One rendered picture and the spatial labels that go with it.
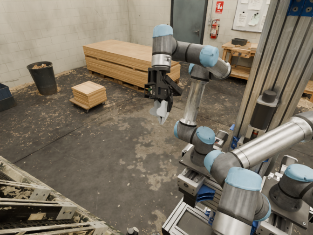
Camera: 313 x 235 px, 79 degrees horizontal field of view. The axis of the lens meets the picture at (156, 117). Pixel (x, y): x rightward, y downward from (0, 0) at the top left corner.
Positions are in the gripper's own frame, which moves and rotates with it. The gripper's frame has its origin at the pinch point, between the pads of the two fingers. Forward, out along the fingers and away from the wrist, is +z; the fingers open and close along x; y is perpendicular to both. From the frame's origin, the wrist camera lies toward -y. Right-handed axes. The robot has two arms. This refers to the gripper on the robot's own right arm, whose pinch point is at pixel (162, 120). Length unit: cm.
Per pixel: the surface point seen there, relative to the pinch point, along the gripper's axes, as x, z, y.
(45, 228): -23, 40, 35
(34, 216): -47, 47, 34
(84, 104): -316, -8, -99
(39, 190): -75, 47, 26
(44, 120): -342, 25, -35
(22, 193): -71, 44, 35
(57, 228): -25, 44, 30
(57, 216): -52, 53, 23
